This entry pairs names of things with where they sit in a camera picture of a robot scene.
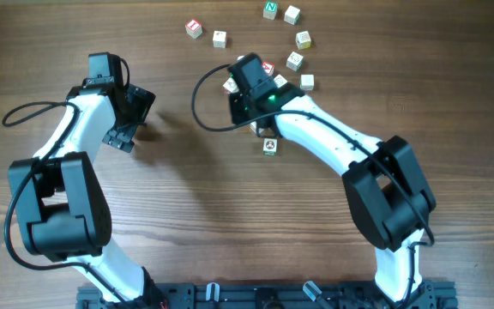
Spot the plain beige wooden block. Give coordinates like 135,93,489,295
300,75,315,91

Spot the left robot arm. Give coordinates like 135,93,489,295
3,52,166,308

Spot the white number 2 block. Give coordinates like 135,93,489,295
213,30,227,48

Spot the white block behind finger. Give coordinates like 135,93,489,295
286,51,304,71

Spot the red A letter block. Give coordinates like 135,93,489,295
262,62,275,76

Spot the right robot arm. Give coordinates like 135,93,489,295
187,53,438,308

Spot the plain white wooden block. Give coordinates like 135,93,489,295
284,5,300,25

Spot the blue edged picture block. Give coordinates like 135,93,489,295
274,75,288,88

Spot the green N letter block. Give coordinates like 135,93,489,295
263,1,278,20

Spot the yellow edged wooden block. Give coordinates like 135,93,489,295
295,31,312,50

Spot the red Y letter block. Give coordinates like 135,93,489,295
250,122,265,136

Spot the red I letter block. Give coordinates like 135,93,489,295
185,19,202,39

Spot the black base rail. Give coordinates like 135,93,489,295
75,281,459,309

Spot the green brown circle block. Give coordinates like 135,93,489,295
262,138,278,156

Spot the red O letter block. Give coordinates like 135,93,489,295
222,77,239,94

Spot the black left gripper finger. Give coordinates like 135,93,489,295
102,125,137,153
126,84,155,124

